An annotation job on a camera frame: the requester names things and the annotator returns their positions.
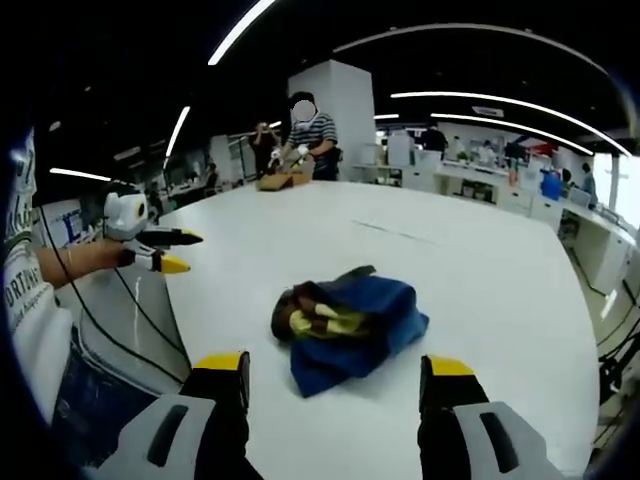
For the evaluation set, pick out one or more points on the person's blue jeans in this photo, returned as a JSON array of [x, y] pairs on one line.
[[95, 395]]

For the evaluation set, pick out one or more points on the blue garment with brown lining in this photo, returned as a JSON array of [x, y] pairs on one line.
[[370, 320]]

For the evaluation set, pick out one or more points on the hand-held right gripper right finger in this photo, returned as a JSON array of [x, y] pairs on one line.
[[495, 440]]

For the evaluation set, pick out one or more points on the white office desk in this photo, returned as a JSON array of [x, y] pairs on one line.
[[600, 240]]

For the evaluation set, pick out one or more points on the ceiling light strip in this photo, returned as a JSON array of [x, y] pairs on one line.
[[510, 104], [510, 127], [80, 174], [177, 131], [239, 32]]

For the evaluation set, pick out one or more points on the blue bin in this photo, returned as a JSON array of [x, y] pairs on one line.
[[550, 186]]

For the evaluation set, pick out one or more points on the white square pillar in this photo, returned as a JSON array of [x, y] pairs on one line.
[[350, 115]]

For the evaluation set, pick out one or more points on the white low cabinets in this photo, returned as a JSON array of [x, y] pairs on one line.
[[500, 190]]

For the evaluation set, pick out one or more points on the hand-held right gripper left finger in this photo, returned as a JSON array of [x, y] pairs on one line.
[[165, 435]]

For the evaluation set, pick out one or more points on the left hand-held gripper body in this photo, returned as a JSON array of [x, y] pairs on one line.
[[120, 215]]

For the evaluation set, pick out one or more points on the brown cardboard box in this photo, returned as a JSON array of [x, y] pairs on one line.
[[282, 180]]

